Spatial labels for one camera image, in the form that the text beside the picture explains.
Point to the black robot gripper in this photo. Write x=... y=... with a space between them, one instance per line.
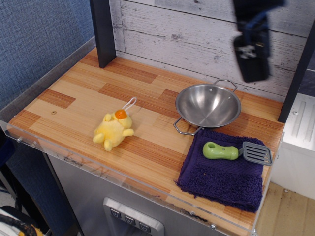
x=252 y=48

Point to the green handled grey spatula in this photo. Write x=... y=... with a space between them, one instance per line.
x=251 y=152

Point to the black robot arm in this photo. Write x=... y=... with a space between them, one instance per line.
x=247 y=8

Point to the stainless steel pot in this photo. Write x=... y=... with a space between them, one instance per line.
x=207 y=106

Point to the purple folded towel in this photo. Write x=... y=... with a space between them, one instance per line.
x=237 y=183

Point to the yellow plush duck toy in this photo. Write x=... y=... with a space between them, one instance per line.
x=115 y=127

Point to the silver control panel with buttons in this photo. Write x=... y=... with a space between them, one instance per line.
x=132 y=217

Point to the stainless steel cabinet front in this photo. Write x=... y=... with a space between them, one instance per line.
x=86 y=191

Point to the yellow object bottom left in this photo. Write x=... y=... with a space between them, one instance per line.
x=29 y=230

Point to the black vertical post right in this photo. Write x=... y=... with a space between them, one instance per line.
x=297 y=80

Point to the black vertical post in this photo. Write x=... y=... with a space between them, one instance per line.
x=103 y=31
x=297 y=80

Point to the black vertical post left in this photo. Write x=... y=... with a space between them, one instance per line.
x=103 y=31

